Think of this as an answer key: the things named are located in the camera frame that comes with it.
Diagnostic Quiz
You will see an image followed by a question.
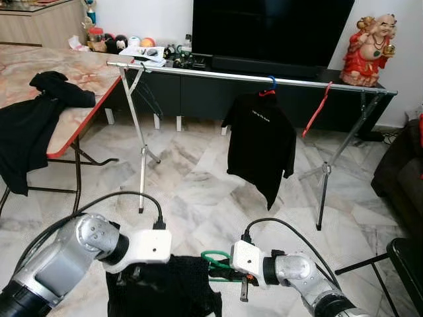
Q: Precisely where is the green plastic hanger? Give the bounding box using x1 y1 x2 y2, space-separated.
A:
201 249 243 284

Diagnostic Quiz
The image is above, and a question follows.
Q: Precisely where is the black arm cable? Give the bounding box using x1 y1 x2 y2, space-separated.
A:
20 191 166 248
241 217 342 291

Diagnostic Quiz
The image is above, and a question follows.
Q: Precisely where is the light wooden cabinet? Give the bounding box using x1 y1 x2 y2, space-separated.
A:
0 0 87 48

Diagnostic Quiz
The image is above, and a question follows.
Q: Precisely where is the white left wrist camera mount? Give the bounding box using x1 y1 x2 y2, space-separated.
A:
101 228 173 275

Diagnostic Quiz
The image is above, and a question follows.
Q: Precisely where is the blue trophy ornament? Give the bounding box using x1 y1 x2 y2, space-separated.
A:
81 0 98 28

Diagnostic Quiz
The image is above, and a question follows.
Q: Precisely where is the stack of white papers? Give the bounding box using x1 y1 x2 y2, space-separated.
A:
118 46 168 67

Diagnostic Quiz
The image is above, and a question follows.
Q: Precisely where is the dark brown sofa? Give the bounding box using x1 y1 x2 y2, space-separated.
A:
371 119 423 240

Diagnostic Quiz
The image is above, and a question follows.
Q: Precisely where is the silver metal clothes rack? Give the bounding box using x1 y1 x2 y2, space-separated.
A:
106 61 399 232

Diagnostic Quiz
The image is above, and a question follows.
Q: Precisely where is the black soundbar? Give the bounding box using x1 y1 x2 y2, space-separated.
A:
211 55 327 82

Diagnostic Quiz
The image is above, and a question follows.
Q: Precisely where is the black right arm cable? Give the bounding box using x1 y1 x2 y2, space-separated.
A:
241 217 342 291

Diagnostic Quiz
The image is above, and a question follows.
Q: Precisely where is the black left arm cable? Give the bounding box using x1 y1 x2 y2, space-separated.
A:
20 191 166 248

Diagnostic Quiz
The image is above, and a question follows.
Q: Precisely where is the jar with red lid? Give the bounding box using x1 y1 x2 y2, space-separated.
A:
87 26 107 53

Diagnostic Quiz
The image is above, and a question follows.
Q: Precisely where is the black shirt with white print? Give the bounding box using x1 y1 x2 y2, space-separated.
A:
221 88 298 211

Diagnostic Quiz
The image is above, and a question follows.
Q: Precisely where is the red laughing Buddha statue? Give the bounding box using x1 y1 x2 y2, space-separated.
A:
341 13 398 88

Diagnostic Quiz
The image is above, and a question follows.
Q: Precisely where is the black jacket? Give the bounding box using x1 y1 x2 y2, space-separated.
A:
0 70 98 197

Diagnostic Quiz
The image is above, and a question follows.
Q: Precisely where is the black TV console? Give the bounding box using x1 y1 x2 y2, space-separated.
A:
102 54 399 136

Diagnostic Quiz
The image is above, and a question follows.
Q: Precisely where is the black floor cable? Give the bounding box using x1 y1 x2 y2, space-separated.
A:
360 129 397 143

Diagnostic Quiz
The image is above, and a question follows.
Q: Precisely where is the dark shirt with red stripe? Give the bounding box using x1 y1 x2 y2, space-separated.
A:
105 254 224 317

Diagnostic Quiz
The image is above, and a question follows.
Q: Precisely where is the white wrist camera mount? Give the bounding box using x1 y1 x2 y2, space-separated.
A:
230 240 269 287
101 228 173 275

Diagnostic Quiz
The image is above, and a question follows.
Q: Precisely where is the red plastic hanger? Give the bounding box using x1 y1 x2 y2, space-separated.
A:
301 81 334 139

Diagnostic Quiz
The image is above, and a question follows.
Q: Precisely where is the marble top folding table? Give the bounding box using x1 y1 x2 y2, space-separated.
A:
0 44 143 219

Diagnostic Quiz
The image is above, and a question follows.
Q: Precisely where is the tissue pack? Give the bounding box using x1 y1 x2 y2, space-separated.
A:
67 35 90 52

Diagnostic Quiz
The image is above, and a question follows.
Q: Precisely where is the black flat television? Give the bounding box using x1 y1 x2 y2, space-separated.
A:
192 0 356 67

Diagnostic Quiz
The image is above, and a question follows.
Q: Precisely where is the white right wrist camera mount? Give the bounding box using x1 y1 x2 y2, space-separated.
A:
230 240 269 287

